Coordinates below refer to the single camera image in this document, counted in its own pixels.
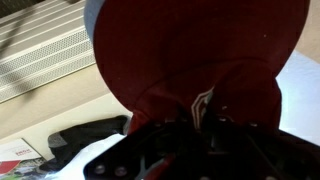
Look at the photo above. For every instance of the white window sill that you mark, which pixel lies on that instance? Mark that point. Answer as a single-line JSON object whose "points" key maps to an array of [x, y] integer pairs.
{"points": [[243, 93]]}

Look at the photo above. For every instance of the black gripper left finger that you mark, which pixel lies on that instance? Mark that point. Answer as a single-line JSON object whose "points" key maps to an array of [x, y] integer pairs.
{"points": [[154, 152]]}

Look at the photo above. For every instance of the navy light-blue baseball cap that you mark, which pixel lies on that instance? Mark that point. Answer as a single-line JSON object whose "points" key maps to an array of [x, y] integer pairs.
{"points": [[91, 12]]}

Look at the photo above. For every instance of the white radiator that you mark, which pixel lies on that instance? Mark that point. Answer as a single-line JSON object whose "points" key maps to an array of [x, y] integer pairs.
{"points": [[41, 44]]}

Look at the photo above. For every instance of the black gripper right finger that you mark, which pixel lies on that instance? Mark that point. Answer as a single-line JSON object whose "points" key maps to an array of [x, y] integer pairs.
{"points": [[252, 153]]}

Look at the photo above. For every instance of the red baseball cap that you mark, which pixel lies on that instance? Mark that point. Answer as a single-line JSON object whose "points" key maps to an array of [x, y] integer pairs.
{"points": [[171, 36]]}

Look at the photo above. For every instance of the black cloth on sill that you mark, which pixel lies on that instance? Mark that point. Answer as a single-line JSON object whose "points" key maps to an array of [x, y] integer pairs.
{"points": [[67, 143]]}

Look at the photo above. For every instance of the magazine on sill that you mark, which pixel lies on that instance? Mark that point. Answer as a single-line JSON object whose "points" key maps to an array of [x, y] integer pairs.
{"points": [[19, 161]]}

